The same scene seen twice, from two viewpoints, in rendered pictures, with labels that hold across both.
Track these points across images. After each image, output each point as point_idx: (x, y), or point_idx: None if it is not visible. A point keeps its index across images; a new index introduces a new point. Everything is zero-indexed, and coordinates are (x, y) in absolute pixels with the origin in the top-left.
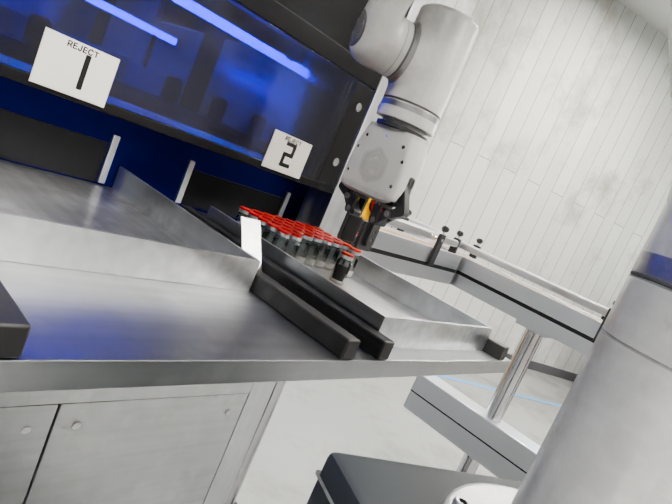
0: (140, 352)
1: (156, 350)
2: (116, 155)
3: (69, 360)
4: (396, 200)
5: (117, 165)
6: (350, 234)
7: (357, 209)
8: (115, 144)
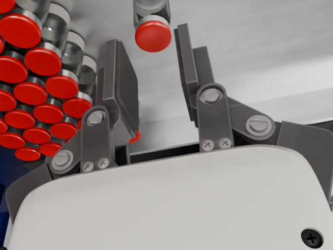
0: (332, 186)
1: (332, 183)
2: (2, 224)
3: (331, 195)
4: (232, 169)
5: (1, 213)
6: (128, 70)
7: (119, 135)
8: (7, 237)
